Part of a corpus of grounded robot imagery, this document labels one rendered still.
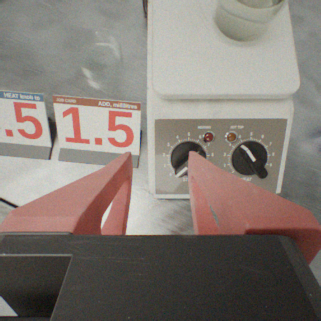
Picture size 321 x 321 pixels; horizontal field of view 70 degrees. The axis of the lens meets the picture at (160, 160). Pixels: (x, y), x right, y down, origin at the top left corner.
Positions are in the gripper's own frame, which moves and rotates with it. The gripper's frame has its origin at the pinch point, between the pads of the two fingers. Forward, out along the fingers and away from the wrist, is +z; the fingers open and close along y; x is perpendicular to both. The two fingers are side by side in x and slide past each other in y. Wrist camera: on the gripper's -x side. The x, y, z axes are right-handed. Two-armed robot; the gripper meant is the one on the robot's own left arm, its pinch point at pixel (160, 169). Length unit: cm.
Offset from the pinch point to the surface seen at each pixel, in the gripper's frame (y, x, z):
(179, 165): -1.6, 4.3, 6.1
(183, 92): -1.8, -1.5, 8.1
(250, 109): -7.9, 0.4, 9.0
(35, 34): 16.1, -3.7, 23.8
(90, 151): 7.8, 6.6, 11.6
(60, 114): 10.4, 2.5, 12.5
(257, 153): -8.7, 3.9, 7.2
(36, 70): 15.4, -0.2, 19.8
